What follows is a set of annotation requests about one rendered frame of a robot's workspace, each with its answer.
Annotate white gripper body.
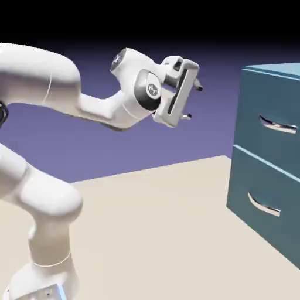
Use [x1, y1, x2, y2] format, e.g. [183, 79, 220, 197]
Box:
[152, 59, 200, 128]

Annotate teal drawer front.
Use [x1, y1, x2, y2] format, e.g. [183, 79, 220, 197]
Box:
[233, 69, 300, 177]
[226, 146, 300, 270]

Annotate teal cabinet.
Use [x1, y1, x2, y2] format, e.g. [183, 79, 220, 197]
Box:
[226, 62, 300, 270]

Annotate curved silver handle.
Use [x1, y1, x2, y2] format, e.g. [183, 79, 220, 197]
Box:
[247, 192, 281, 218]
[258, 114, 299, 135]

